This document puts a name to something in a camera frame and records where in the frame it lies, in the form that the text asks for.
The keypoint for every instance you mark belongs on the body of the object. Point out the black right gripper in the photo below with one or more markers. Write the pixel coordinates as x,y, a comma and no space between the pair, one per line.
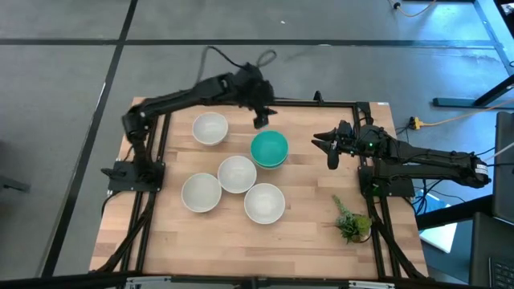
349,140

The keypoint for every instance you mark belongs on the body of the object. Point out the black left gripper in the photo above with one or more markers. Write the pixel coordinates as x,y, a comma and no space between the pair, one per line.
257,88

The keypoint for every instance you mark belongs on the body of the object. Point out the turquoise bowl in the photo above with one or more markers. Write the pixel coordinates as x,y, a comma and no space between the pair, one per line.
269,146

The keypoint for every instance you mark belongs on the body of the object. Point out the pale green bowl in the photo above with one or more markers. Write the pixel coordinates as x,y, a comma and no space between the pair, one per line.
269,168

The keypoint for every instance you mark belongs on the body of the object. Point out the white bowl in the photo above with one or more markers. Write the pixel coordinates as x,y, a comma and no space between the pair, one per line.
209,128
201,192
264,203
237,174

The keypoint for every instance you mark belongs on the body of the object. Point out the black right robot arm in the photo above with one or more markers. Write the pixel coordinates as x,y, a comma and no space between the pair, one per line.
421,158

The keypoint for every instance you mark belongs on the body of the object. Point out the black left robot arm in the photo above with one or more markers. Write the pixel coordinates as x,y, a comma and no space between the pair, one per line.
180,96

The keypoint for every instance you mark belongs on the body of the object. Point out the small potted green plant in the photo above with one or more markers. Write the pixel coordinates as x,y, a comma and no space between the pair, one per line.
353,225

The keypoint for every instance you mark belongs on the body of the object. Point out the yellow power plug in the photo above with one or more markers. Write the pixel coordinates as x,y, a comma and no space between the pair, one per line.
416,122

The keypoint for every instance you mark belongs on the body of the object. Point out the black desk foot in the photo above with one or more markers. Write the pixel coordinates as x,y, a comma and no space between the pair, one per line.
454,102

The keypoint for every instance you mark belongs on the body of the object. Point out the black side table bar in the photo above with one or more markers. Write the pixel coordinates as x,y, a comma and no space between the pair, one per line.
454,212

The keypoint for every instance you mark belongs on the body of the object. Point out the white paper sheet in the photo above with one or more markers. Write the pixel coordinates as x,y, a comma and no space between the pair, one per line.
438,237

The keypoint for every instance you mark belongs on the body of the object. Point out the black computer case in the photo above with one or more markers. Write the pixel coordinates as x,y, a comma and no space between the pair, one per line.
505,168

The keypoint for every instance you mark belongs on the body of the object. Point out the black laptop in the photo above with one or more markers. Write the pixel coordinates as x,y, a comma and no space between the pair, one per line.
492,253

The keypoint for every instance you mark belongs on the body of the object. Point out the black aluminium table frame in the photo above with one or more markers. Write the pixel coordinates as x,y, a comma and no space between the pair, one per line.
321,103

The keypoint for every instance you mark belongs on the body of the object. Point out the silver metal bracket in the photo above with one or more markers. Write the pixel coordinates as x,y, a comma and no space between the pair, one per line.
371,285
148,283

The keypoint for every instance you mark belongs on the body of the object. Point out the pale desk frame beam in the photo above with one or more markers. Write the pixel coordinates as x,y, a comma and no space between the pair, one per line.
492,28

